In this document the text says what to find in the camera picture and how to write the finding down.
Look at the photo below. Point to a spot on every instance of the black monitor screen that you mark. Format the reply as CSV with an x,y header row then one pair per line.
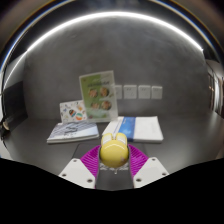
x,y
15,103

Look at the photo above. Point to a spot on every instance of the green printed leaflet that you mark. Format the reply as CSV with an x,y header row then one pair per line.
x,y
99,95

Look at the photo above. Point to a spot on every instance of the dark framed window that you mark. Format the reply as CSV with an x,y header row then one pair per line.
x,y
216,90

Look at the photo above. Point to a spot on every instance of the long ceiling light strip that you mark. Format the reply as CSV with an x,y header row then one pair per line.
x,y
110,14

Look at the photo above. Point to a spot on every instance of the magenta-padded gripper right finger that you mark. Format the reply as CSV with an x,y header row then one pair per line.
x,y
151,170

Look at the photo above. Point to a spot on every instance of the white book with blue stripe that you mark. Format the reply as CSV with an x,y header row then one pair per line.
x,y
146,130

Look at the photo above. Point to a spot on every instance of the grey striped magazine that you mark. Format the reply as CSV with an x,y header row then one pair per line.
x,y
71,131

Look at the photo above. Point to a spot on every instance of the black mouse pad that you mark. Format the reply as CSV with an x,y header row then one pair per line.
x,y
86,148

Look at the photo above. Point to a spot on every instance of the small white colourful card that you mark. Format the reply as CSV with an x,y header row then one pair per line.
x,y
71,111

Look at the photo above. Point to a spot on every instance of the white wall socket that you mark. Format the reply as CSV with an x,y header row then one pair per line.
x,y
144,92
157,92
119,92
130,91

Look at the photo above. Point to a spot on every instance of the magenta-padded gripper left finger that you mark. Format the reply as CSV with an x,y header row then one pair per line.
x,y
77,171

